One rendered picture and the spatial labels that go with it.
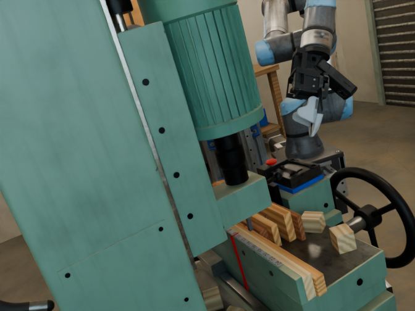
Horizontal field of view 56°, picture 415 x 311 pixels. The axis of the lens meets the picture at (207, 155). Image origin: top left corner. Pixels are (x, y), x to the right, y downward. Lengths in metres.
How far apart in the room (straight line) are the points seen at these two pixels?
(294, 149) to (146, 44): 1.00
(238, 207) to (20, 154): 0.43
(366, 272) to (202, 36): 0.53
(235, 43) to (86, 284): 0.47
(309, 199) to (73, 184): 0.59
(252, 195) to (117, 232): 0.31
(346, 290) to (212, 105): 0.43
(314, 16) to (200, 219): 0.57
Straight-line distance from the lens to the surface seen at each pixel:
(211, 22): 0.68
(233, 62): 0.70
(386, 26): 4.58
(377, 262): 0.84
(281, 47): 1.12
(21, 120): 0.58
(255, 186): 0.81
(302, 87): 0.93
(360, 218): 1.09
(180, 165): 0.68
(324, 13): 1.03
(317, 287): 0.74
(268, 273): 0.79
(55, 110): 0.58
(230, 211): 0.80
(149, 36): 0.65
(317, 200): 1.01
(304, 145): 1.52
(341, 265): 0.82
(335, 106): 1.49
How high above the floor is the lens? 1.40
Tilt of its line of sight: 18 degrees down
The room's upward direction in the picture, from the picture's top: 17 degrees counter-clockwise
